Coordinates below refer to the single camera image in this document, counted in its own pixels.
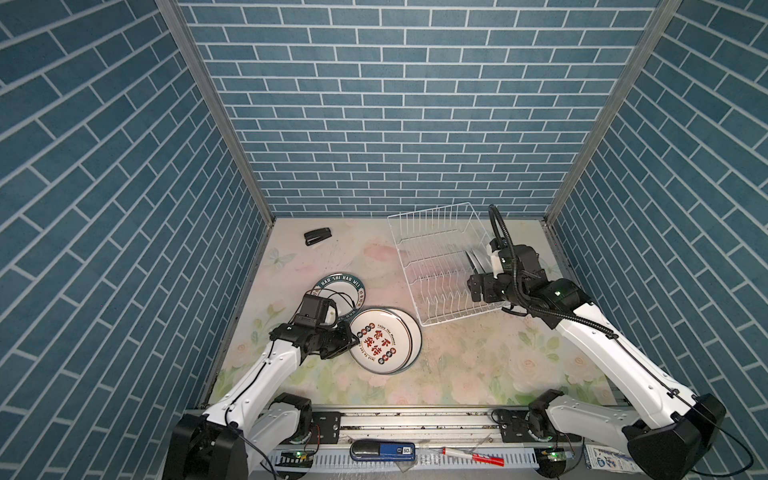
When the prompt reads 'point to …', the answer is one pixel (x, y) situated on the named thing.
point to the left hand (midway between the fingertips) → (360, 340)
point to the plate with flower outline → (417, 341)
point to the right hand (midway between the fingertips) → (481, 276)
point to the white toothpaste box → (605, 459)
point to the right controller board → (557, 454)
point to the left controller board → (296, 459)
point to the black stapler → (317, 235)
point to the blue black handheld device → (370, 450)
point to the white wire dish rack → (440, 248)
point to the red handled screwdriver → (484, 459)
